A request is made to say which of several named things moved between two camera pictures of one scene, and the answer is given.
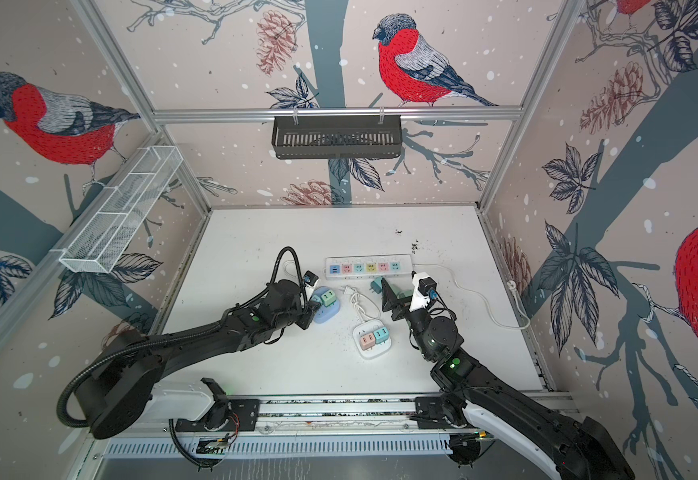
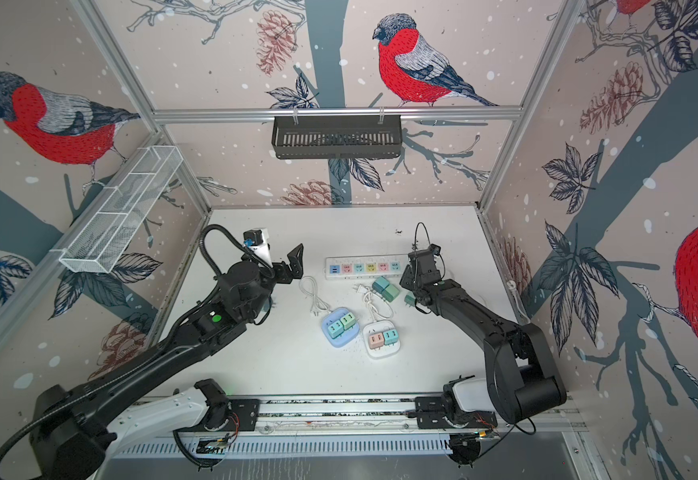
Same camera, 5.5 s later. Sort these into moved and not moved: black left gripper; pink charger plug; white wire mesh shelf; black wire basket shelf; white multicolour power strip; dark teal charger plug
Moved: black left gripper; pink charger plug
Not moved: dark teal charger plug; white wire mesh shelf; black wire basket shelf; white multicolour power strip
